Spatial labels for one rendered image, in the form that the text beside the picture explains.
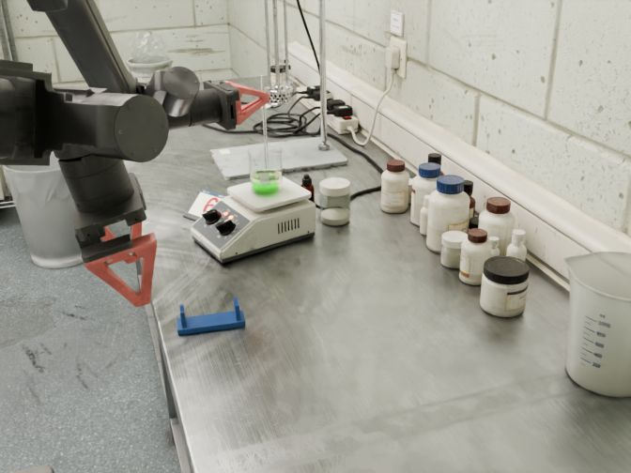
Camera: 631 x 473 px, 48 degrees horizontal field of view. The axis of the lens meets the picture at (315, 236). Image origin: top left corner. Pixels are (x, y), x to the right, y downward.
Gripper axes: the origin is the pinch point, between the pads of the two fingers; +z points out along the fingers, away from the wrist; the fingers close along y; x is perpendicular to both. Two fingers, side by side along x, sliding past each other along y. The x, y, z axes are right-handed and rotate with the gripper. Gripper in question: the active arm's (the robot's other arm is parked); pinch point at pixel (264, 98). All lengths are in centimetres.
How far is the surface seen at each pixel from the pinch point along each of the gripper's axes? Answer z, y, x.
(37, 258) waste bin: -26, 164, 97
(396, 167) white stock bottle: 25.4, -5.0, 16.4
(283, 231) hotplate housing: -1.0, -7.2, 22.8
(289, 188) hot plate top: 3.5, -1.7, 17.2
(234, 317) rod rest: -19.0, -26.1, 25.1
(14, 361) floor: -45, 101, 101
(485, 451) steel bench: -5, -66, 26
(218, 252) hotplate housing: -13.6, -7.1, 23.8
